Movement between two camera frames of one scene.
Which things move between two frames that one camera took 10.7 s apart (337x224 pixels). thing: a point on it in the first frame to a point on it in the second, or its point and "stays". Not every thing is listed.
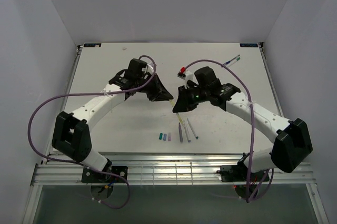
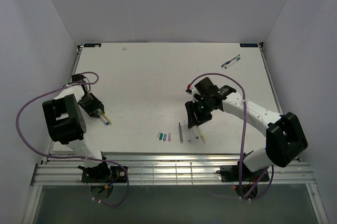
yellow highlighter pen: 172,103 to 200,134
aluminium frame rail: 148,169 stays
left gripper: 159,92 to 92,110
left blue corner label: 92,44 stays
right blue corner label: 248,45 stays
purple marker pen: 180,132 stays
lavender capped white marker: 186,132 stays
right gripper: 182,104 to 190,107
